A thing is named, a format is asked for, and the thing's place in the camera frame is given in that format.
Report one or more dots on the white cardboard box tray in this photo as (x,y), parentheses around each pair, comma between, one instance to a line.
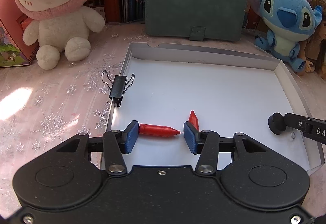
(229,91)

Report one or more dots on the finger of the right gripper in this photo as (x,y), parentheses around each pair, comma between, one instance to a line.
(295,121)

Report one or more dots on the brown haired baby doll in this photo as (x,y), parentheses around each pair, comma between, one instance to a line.
(312,50)

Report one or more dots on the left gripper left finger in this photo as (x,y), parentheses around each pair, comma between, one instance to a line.
(126,139)

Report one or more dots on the black binder clip on edge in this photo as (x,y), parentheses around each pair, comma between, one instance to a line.
(117,87)

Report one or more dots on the red crayon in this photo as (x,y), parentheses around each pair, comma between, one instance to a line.
(157,130)
(194,120)

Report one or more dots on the black round cap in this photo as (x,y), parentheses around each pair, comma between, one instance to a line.
(276,123)

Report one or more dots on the green suede notebook case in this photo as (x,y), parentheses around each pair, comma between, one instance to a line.
(196,2)

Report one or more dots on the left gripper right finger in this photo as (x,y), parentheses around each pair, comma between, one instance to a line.
(196,139)

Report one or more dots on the pink white bunny plush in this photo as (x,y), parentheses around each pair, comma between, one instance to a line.
(59,26)

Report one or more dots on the pink triangular house box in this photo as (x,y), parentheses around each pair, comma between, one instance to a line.
(14,52)

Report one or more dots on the blue Stitch plush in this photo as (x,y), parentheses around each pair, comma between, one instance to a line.
(290,22)

